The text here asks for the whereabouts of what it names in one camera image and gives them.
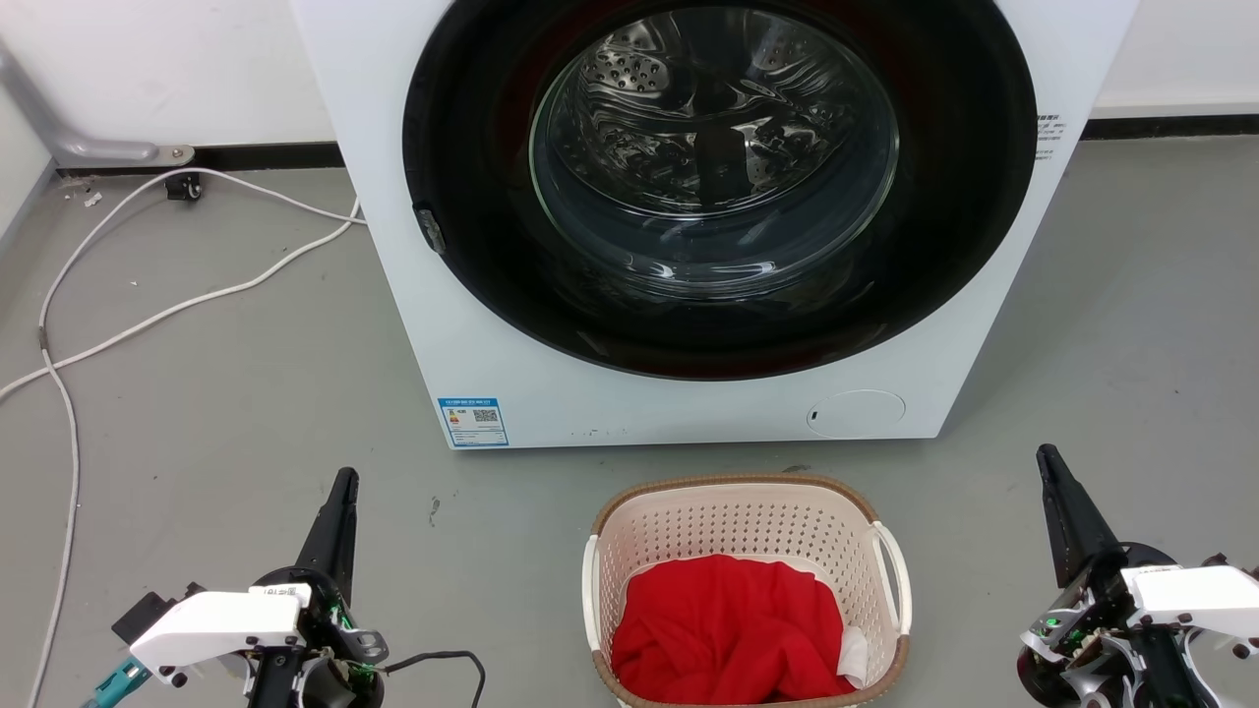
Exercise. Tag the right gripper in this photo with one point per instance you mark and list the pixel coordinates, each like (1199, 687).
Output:
(1092, 639)

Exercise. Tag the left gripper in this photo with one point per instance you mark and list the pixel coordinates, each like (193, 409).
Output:
(339, 654)

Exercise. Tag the beige perforated laundry basket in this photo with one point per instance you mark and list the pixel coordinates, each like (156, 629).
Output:
(748, 516)

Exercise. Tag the blue energy label sticker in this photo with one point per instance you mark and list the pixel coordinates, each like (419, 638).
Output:
(472, 421)

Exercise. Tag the round white filter cover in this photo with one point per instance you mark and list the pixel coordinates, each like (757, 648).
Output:
(856, 413)

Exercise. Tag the white front-load washing machine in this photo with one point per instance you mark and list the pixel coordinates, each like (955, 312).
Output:
(472, 324)

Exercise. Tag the white cloth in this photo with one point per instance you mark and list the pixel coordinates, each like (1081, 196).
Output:
(854, 657)

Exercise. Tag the black round washer door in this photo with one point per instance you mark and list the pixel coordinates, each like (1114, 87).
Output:
(944, 197)

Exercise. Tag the red garment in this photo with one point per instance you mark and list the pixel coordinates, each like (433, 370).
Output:
(723, 629)

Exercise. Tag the grey metal pipe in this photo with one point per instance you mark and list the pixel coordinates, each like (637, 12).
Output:
(59, 133)

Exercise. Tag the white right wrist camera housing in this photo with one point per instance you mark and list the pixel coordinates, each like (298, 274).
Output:
(1195, 595)

